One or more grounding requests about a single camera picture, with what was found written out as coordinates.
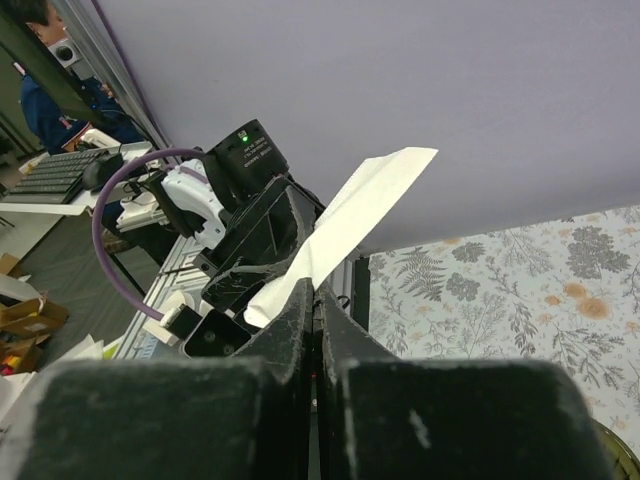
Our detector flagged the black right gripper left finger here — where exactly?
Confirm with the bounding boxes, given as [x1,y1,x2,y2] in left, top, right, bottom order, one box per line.
[1,280,313,479]

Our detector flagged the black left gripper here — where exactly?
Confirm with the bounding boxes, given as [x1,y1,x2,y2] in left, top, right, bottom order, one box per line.
[194,177,325,314]

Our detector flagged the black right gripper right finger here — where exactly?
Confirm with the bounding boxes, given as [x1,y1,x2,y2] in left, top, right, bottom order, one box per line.
[316,289,616,479]

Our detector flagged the white paper coffee filter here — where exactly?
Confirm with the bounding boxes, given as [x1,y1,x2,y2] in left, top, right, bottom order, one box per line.
[243,147,438,328]

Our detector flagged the green glass coffee dripper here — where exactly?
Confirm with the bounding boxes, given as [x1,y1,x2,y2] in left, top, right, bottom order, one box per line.
[593,420,640,480]

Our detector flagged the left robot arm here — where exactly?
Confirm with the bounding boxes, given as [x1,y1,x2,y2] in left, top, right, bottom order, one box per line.
[145,120,325,314]

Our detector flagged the black computer mouse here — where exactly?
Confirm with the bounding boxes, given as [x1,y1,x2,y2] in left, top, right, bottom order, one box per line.
[82,153,124,192]

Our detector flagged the black keyboard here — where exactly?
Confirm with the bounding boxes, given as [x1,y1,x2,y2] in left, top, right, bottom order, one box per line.
[2,149,109,205]

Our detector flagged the floral patterned tablecloth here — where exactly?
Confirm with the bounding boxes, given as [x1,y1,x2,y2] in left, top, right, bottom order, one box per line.
[369,206,639,448]

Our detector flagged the brown cardboard pieces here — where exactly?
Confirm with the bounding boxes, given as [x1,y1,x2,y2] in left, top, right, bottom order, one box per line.
[1,254,69,377]

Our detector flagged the person in blue jacket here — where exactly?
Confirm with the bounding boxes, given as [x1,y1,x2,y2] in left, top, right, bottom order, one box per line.
[8,1,144,155]

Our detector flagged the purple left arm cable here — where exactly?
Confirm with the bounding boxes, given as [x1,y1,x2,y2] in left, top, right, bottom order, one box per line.
[92,148,206,324]

